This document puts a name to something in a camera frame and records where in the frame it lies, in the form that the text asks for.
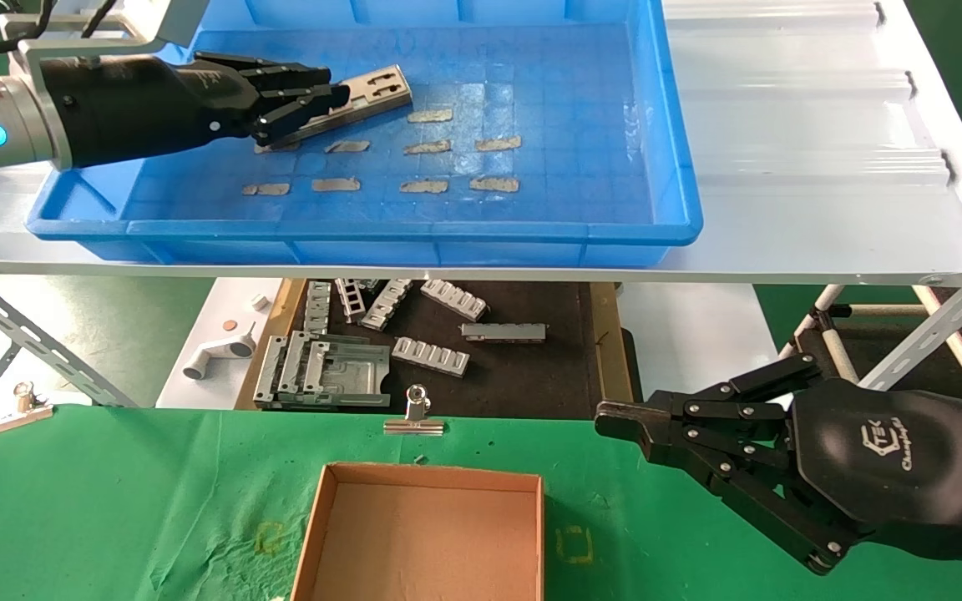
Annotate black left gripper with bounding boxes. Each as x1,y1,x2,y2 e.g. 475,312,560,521
37,50,351,169

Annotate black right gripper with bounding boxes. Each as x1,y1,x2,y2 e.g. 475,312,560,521
595,354,962,577

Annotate silver slotted shield plate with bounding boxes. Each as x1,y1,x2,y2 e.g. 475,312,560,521
268,65,413,149

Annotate wooden framed black tray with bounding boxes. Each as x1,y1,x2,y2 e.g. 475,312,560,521
235,280,636,422

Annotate blue plastic tray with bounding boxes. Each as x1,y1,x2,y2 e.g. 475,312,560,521
26,0,704,268

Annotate brown cardboard box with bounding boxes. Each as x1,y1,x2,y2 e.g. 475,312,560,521
291,462,545,601

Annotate white pipe rack black joints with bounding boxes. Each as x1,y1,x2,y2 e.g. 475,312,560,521
777,284,937,393

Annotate green cloth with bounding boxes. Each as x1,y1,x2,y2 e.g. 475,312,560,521
0,405,962,601

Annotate grey slotted metal part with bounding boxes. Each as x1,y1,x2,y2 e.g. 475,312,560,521
362,279,415,332
420,280,490,322
335,279,367,324
391,336,471,377
304,281,333,335

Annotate perforated steel angle brace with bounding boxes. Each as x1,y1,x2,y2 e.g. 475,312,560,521
0,269,139,447
857,250,962,402

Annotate grey flat metal bar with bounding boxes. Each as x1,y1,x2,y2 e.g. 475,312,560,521
460,323,548,344

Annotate white plastic pipe fitting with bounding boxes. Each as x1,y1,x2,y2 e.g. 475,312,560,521
183,324,258,381

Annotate large grey metal plate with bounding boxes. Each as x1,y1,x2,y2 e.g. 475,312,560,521
253,334,392,412

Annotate silver binder clip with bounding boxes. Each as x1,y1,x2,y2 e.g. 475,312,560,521
383,384,446,437
0,381,54,437

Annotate white corrugated shelf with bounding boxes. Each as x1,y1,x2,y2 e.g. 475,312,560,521
0,0,962,289

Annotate left wrist camera housing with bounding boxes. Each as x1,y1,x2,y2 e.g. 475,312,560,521
0,0,215,80

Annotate black camera cable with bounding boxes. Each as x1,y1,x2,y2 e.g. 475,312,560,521
26,0,121,41

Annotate grey metal bracket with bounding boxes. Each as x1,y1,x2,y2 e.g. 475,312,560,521
254,334,286,402
278,331,315,393

